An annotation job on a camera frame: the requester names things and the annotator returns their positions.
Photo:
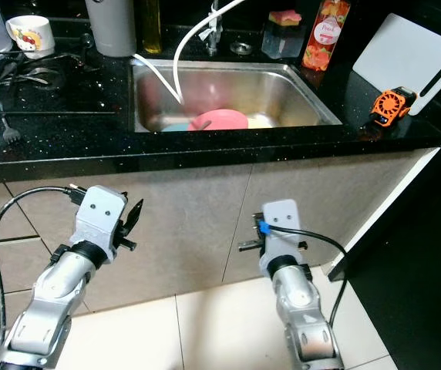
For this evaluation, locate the pink yellow sponge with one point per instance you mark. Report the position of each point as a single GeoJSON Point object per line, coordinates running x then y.
{"type": "Point", "coordinates": [285, 17]}

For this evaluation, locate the yellow round plate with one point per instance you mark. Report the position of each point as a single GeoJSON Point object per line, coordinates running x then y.
{"type": "Point", "coordinates": [260, 122]}

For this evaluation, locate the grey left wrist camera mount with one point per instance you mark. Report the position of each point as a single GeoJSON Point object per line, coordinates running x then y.
{"type": "Point", "coordinates": [101, 212]}

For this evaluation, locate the black side cabinet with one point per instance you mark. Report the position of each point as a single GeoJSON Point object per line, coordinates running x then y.
{"type": "Point", "coordinates": [413, 270]}

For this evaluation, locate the metal fork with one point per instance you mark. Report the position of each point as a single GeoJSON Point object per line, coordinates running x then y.
{"type": "Point", "coordinates": [12, 137]}

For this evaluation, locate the light blue round plate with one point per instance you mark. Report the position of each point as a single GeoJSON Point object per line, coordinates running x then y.
{"type": "Point", "coordinates": [176, 127]}

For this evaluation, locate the yellow oil bottle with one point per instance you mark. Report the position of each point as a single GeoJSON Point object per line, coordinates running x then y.
{"type": "Point", "coordinates": [151, 29]}

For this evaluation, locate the white cartoon print mug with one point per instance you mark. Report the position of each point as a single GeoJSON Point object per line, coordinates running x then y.
{"type": "Point", "coordinates": [31, 37]}

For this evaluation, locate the clear plastic sponge container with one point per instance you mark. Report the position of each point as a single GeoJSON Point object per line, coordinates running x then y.
{"type": "Point", "coordinates": [281, 42]}

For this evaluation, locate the chrome faucet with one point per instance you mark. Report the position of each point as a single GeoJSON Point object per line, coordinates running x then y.
{"type": "Point", "coordinates": [211, 42]}

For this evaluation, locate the beige kitchen cabinet front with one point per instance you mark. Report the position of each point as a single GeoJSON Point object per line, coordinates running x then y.
{"type": "Point", "coordinates": [213, 208]}

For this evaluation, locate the grey tumbler with red logo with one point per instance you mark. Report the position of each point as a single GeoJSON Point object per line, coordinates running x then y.
{"type": "Point", "coordinates": [109, 29]}

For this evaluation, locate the orange black small fan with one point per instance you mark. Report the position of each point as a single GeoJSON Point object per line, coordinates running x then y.
{"type": "Point", "coordinates": [392, 108]}

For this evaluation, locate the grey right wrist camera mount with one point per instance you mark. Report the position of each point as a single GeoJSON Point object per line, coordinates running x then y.
{"type": "Point", "coordinates": [282, 216]}

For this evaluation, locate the white cutting board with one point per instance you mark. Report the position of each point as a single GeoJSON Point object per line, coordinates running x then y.
{"type": "Point", "coordinates": [405, 55]}

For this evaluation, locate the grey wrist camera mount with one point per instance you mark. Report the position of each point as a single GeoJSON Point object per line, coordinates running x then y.
{"type": "Point", "coordinates": [282, 216]}
{"type": "Point", "coordinates": [101, 212]}

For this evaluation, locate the pink round plate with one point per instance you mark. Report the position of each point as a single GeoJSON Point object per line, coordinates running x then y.
{"type": "Point", "coordinates": [224, 118]}

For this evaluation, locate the stainless steel sink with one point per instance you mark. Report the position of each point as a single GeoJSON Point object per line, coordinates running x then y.
{"type": "Point", "coordinates": [297, 94]}

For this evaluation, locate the round metal hole cap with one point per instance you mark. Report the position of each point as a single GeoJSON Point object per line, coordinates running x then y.
{"type": "Point", "coordinates": [241, 47]}

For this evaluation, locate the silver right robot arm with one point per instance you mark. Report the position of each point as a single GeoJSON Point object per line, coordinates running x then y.
{"type": "Point", "coordinates": [297, 308]}

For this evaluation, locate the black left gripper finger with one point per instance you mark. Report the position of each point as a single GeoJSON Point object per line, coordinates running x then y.
{"type": "Point", "coordinates": [134, 216]}

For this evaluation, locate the metal spoon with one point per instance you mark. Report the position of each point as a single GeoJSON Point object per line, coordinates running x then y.
{"type": "Point", "coordinates": [202, 125]}

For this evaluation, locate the peach soap pump bottle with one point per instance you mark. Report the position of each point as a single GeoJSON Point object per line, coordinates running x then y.
{"type": "Point", "coordinates": [327, 37]}

